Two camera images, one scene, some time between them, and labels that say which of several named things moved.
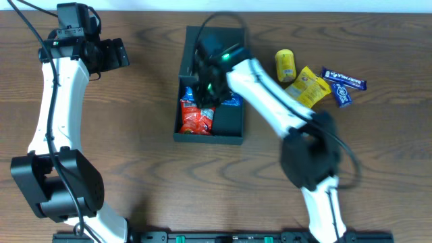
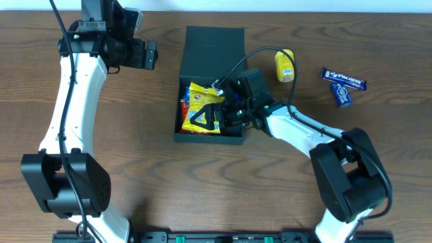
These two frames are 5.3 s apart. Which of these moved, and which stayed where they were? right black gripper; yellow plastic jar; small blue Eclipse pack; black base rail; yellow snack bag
Moved: yellow snack bag; right black gripper
Stayed: yellow plastic jar; small blue Eclipse pack; black base rail
